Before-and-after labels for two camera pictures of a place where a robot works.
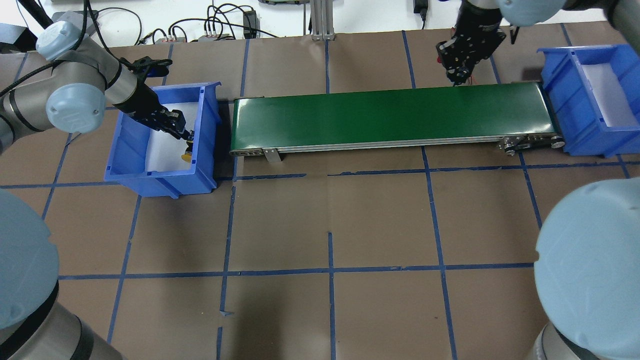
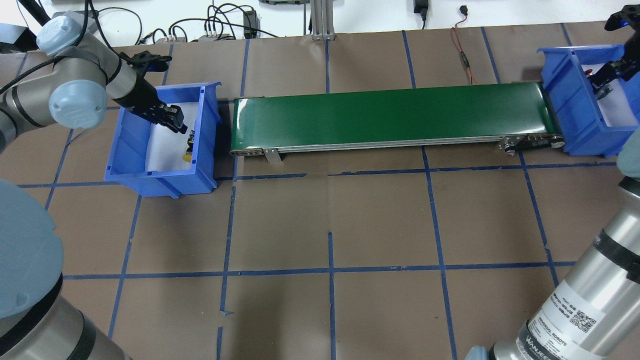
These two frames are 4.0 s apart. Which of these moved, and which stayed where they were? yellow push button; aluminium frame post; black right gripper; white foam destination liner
Moved: black right gripper
Stayed: aluminium frame post; yellow push button; white foam destination liner
